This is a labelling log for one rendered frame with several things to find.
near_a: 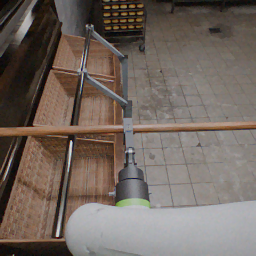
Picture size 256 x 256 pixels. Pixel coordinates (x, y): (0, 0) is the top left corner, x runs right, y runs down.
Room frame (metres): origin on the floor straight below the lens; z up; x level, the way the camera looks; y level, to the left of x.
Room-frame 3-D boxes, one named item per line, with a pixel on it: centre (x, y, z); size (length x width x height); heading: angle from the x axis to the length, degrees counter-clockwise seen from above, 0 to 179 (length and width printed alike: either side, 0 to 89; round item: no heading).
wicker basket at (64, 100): (1.07, 0.32, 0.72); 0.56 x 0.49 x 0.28; 3
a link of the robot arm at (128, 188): (0.23, -0.01, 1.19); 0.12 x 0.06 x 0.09; 92
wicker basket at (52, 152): (0.47, 0.29, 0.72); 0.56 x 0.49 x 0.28; 4
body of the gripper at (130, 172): (0.30, -0.01, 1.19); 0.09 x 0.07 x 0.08; 2
